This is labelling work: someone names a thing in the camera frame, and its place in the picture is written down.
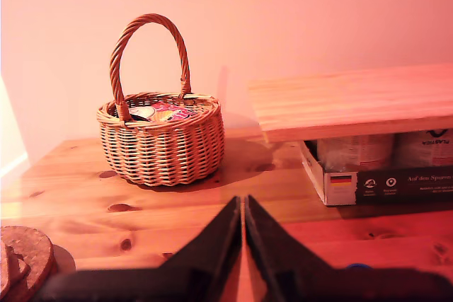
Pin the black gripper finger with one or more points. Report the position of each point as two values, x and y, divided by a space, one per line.
216 245
272 245

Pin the wooden shelf board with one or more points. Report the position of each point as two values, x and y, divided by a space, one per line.
347 104

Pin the small blue lidded cup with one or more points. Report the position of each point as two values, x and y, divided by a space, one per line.
358 266

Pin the cardboard can tray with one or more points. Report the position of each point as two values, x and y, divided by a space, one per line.
389 185

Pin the colourful snack packet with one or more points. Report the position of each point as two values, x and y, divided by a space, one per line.
171 111

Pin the white and dark packet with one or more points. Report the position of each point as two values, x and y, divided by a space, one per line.
139 114

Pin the round cork coaster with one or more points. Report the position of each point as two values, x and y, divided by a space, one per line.
35 249

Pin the broken cork coaster piece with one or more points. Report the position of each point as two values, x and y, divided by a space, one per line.
12 270

